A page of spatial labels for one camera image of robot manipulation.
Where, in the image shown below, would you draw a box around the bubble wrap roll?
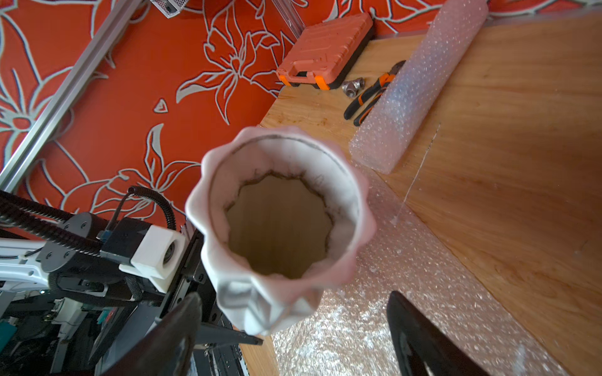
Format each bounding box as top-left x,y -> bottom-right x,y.
272,169 -> 565,375

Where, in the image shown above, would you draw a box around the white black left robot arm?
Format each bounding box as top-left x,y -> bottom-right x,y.
1,201 -> 262,375

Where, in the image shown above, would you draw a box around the orange plastic tool case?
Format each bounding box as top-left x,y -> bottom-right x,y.
277,13 -> 375,91

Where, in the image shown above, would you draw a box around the metal tee pipe fitting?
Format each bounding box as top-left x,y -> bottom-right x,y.
341,78 -> 365,99

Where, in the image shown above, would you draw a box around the white ribbed ceramic vase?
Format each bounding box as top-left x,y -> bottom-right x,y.
185,126 -> 376,335

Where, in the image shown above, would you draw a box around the orange black pliers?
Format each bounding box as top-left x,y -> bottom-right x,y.
343,60 -> 406,127

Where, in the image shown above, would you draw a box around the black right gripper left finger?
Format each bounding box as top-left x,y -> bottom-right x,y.
105,292 -> 202,375

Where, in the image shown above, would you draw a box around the narrow bubble bundle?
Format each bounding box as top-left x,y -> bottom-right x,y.
349,0 -> 489,174

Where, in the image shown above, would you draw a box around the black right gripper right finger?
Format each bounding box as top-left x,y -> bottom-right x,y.
387,291 -> 487,375

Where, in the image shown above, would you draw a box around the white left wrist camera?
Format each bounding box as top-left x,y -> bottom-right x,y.
119,225 -> 187,294

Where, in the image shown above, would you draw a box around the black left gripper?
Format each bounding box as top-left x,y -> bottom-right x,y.
86,213 -> 264,376

